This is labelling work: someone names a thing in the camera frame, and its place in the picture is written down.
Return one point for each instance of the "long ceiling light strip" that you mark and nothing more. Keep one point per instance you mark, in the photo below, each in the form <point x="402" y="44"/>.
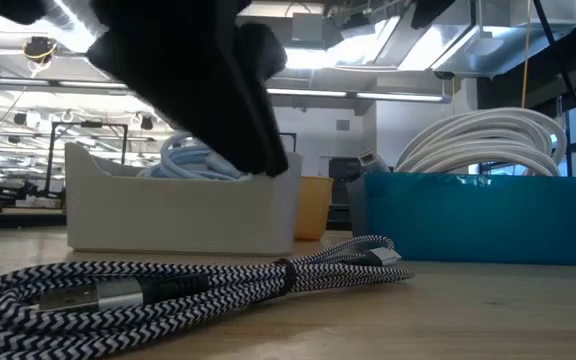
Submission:
<point x="308" y="92"/>

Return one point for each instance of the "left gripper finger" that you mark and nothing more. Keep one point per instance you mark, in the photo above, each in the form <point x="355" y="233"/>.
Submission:
<point x="203" y="115"/>
<point x="253" y="125"/>

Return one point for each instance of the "teal plastic bin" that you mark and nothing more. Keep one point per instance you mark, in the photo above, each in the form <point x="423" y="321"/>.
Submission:
<point x="468" y="220"/>

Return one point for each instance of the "light grey plastic bin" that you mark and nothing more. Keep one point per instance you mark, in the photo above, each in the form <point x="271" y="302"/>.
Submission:
<point x="178" y="215"/>

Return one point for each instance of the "silver rectangular ventilation duct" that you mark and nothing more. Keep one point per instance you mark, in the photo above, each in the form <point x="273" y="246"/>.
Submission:
<point x="498" y="50"/>

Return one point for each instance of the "large black rig frame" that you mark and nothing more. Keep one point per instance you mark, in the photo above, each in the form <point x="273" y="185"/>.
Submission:
<point x="88" y="124"/>

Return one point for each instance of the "dark grey plastic bin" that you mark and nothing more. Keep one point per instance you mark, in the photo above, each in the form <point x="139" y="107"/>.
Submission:
<point x="355" y="210"/>

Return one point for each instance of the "grey ceiling box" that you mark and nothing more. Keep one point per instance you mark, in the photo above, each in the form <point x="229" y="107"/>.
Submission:
<point x="308" y="27"/>

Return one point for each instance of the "yellow plastic bin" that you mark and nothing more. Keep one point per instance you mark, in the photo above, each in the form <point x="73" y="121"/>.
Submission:
<point x="313" y="210"/>

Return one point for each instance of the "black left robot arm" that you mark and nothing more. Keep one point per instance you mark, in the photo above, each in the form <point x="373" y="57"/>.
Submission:
<point x="8" y="10"/>

